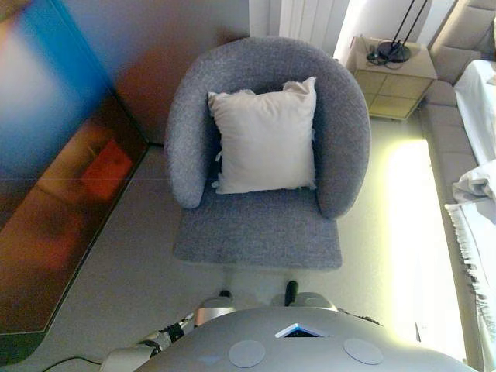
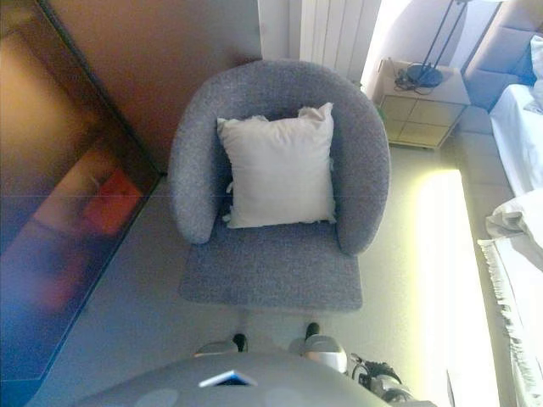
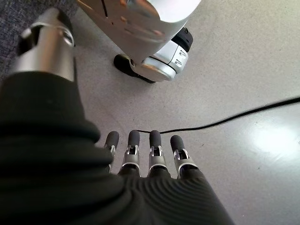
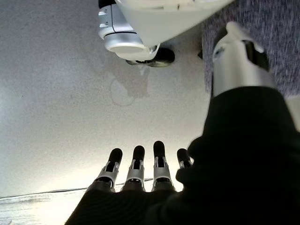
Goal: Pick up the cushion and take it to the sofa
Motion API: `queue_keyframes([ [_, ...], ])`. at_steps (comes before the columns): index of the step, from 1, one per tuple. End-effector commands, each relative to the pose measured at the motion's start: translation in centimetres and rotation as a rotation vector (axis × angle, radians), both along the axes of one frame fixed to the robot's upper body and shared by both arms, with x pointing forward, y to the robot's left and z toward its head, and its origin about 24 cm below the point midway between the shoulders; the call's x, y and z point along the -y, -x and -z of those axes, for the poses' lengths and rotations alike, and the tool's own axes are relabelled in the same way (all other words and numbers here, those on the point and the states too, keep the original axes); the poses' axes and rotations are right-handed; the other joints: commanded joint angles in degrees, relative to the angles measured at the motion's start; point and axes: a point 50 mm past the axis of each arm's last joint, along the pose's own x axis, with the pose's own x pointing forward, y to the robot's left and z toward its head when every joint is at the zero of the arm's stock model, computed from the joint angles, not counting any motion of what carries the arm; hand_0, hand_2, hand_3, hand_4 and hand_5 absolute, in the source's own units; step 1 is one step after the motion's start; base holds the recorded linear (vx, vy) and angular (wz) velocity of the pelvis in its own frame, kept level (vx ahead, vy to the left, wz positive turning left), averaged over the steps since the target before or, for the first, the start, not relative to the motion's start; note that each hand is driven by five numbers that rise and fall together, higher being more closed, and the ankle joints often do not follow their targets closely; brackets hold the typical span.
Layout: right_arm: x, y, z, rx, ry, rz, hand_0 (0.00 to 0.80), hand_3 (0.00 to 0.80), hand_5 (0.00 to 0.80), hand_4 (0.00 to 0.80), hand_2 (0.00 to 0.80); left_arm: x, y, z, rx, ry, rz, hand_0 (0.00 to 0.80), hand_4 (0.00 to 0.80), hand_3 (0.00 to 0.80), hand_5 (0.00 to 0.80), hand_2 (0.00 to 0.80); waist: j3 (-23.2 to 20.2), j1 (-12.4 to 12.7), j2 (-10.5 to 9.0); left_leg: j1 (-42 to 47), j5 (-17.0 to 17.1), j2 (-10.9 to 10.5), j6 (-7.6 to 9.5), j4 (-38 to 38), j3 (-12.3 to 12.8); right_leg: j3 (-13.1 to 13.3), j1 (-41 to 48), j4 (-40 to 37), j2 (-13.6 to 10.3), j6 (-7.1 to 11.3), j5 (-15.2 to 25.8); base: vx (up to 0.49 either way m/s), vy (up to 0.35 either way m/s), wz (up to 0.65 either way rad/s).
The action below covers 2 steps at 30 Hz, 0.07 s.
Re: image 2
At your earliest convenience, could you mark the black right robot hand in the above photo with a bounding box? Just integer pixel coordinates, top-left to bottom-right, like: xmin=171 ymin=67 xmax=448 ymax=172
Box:
xmin=350 ymin=354 xmax=402 ymax=389

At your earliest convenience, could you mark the black rounded object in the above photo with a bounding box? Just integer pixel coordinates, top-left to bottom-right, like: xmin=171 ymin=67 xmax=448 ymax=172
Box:
xmin=289 ymin=322 xmax=350 ymax=374

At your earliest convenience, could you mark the white bed sheet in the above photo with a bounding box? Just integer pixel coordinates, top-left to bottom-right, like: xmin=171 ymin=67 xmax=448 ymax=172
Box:
xmin=490 ymin=82 xmax=543 ymax=198

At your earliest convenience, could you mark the silver left robot leg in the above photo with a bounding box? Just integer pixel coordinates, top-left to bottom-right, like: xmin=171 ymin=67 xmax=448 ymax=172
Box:
xmin=193 ymin=333 xmax=248 ymax=357

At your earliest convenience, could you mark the beige wooden nightstand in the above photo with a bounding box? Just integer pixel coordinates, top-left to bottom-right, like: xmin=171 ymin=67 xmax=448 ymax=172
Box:
xmin=372 ymin=57 xmax=472 ymax=152

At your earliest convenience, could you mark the large glossy screen panel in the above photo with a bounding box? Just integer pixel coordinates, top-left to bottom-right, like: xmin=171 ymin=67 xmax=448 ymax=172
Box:
xmin=0 ymin=0 xmax=166 ymax=382

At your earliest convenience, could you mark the black table lamp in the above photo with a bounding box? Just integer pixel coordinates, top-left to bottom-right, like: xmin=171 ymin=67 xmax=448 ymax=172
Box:
xmin=405 ymin=0 xmax=470 ymax=88

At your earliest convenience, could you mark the white pleated curtain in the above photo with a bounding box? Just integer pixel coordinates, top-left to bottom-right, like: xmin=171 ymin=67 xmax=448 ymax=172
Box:
xmin=299 ymin=0 xmax=377 ymax=84

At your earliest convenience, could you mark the white bed pillow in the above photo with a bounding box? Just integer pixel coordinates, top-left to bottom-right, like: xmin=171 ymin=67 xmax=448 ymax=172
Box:
xmin=528 ymin=33 xmax=543 ymax=92

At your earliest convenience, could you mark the grey robot torso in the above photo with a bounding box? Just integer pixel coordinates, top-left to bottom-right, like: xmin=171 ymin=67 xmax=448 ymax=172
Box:
xmin=71 ymin=351 xmax=438 ymax=407

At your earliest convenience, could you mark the white fringed throw blanket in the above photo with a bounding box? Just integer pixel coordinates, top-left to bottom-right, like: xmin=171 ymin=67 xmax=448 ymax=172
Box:
xmin=477 ymin=237 xmax=543 ymax=407

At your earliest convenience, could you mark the bed with white linen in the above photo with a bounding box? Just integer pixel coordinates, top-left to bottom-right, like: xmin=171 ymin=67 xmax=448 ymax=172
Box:
xmin=449 ymin=0 xmax=542 ymax=407

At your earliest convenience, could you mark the grey fabric tub armchair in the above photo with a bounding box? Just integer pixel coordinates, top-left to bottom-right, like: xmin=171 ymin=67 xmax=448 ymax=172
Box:
xmin=168 ymin=59 xmax=391 ymax=315

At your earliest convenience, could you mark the white fringed cloth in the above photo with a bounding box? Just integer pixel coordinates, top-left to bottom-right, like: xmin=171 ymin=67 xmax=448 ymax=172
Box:
xmin=216 ymin=101 xmax=339 ymax=230

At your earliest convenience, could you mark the white duvet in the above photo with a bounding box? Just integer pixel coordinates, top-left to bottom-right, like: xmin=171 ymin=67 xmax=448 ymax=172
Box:
xmin=485 ymin=188 xmax=543 ymax=272

